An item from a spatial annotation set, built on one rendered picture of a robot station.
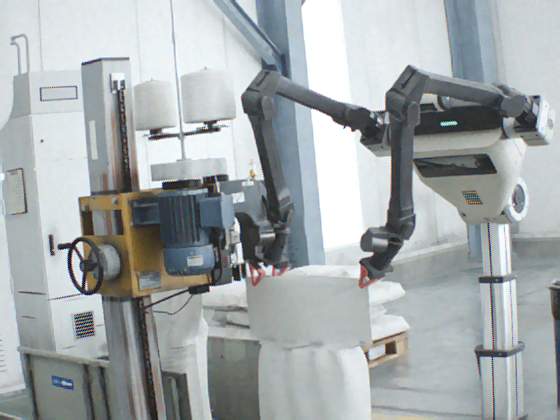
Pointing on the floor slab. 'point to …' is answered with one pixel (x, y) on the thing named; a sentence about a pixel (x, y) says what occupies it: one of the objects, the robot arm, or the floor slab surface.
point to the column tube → (121, 377)
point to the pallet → (396, 345)
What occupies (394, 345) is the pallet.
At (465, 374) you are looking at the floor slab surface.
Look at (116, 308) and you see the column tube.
